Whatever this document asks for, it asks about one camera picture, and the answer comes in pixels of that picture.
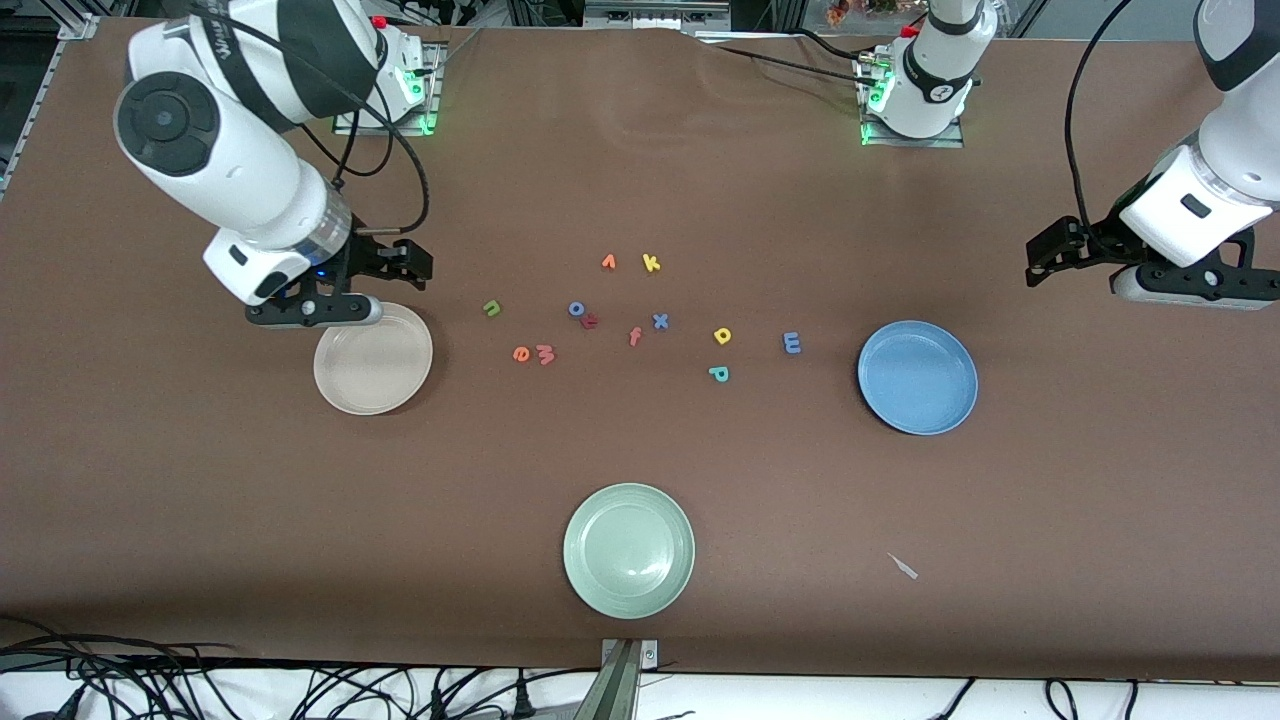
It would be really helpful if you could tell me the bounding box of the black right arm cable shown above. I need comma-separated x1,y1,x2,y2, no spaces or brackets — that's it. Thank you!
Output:
190,0,433,241

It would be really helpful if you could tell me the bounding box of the aluminium frame profile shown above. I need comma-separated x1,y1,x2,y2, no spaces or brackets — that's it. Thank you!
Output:
585,0,731,29

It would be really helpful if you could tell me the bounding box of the beige plate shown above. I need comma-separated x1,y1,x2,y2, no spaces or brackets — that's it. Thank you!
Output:
313,302,434,416

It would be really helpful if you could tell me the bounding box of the blue plate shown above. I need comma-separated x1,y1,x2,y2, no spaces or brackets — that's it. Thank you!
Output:
857,320,979,436

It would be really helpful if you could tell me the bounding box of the metal clamp bracket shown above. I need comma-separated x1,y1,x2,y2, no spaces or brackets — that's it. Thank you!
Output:
575,638,661,720

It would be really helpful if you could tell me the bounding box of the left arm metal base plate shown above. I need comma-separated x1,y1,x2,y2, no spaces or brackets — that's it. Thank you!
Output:
860,112,967,149

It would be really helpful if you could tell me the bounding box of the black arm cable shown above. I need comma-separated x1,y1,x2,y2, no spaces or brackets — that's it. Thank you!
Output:
1064,0,1136,236
190,0,433,241

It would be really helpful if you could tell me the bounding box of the aluminium table edge rail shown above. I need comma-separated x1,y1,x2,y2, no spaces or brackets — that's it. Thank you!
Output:
0,15,96,201

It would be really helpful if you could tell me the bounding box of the pale green plate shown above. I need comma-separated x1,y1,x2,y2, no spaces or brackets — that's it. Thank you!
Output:
562,483,696,620

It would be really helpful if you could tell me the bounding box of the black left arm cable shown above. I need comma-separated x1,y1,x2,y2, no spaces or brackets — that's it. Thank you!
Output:
1064,0,1136,236

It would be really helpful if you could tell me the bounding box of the black table cable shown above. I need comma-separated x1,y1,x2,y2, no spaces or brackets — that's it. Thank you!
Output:
795,28,869,63
700,42,873,81

